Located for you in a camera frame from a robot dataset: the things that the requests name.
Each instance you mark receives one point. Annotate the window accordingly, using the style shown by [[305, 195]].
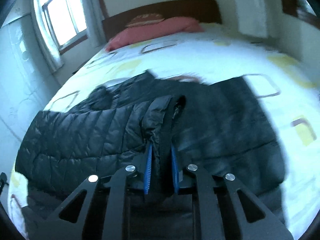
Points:
[[62, 12]]

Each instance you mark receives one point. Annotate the dark wooden frame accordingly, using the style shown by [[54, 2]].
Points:
[[290, 7]]

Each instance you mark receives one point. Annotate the brown patterned pillow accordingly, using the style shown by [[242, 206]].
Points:
[[145, 20]]

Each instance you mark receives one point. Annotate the white hanging cloth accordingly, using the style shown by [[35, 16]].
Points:
[[250, 7]]

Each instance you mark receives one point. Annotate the red pillow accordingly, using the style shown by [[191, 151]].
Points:
[[155, 31]]

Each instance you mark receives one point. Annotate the dark wooden headboard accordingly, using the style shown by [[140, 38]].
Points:
[[175, 8]]

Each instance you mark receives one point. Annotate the white glass-door wardrobe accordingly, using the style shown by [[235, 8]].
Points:
[[15, 80]]

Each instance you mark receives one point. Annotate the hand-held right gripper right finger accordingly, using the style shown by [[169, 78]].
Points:
[[175, 170]]

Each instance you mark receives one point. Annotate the black puffer jacket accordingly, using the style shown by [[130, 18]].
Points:
[[75, 135]]

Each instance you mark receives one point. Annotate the white patterned bed sheet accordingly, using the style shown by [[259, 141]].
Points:
[[200, 55]]

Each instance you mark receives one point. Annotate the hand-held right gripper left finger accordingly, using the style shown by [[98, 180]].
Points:
[[149, 170]]

